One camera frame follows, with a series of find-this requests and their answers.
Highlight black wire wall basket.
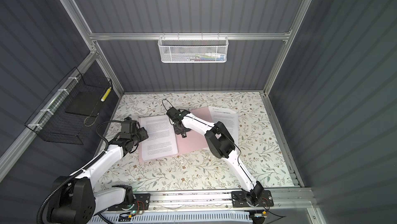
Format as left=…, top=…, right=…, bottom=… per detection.
left=25, top=69, right=113, bottom=145

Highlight white wire mesh basket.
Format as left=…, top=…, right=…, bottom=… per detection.
left=158, top=38, right=229, bottom=63

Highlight aluminium horizontal back bar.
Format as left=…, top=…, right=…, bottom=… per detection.
left=89, top=33, right=290, bottom=41

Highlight white printed paper sheet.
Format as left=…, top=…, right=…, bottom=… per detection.
left=139, top=115, right=178, bottom=162

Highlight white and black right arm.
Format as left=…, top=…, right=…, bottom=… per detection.
left=166, top=107, right=274, bottom=208

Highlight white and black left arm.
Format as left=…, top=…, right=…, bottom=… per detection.
left=36, top=117, right=148, bottom=224

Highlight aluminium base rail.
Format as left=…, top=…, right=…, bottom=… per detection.
left=145, top=187, right=318, bottom=212

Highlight black corrugated cable conduit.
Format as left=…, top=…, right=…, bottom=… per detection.
left=36, top=120, right=125, bottom=224

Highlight yellow marker pen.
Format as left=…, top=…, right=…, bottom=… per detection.
left=100, top=87, right=112, bottom=102

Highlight aluminium frame corner post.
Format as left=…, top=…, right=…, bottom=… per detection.
left=263, top=0, right=312, bottom=96

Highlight pens in white basket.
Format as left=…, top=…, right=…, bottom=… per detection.
left=183, top=52, right=226, bottom=62

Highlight white sheet with XDOF header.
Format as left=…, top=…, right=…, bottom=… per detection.
left=208, top=106, right=239, bottom=145

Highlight black pad in basket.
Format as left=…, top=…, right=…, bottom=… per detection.
left=65, top=92, right=104, bottom=117

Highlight white ventilated grille strip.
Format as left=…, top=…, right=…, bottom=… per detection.
left=103, top=211, right=253, bottom=224

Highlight pink file folder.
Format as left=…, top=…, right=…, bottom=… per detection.
left=138, top=105, right=218, bottom=163

